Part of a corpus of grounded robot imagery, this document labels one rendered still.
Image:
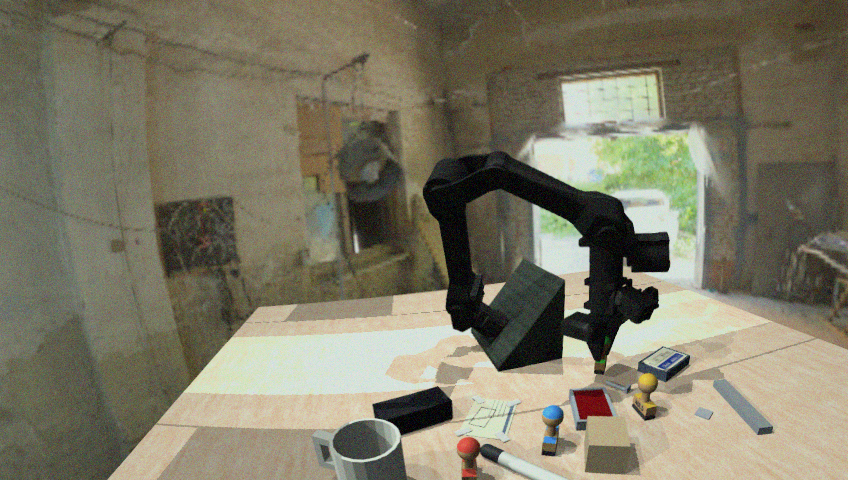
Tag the grey rectangular bar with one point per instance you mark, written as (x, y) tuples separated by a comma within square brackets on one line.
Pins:
[(745, 410)]

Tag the grey mug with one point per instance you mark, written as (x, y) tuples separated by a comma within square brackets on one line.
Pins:
[(365, 449)]

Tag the yellow rubber stamp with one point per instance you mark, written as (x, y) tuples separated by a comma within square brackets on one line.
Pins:
[(641, 401)]

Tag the white marker with black cap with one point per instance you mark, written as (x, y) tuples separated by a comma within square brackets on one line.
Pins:
[(512, 462)]

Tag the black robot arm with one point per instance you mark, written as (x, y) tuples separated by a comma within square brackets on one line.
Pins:
[(600, 218)]

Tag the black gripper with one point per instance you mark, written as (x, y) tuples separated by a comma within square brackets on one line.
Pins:
[(592, 328)]

